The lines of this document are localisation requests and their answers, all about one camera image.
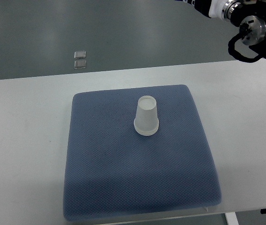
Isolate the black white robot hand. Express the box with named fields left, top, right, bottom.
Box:
left=182, top=0, right=234, bottom=20

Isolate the white paper cup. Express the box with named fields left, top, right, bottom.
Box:
left=135, top=129, right=158, bottom=136
left=133, top=96, right=159, bottom=131

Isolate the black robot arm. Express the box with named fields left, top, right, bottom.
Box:
left=222, top=0, right=266, bottom=63

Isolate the white paper cup on cushion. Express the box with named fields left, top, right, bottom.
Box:
left=135, top=129, right=158, bottom=136

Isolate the upper metal floor plate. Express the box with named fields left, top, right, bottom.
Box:
left=74, top=50, right=86, bottom=59

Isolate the blue mesh cushion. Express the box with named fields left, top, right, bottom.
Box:
left=63, top=85, right=222, bottom=222

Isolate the white table leg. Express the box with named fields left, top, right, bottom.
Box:
left=225, top=212, right=239, bottom=225

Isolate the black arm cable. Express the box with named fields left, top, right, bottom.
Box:
left=227, top=34, right=262, bottom=63

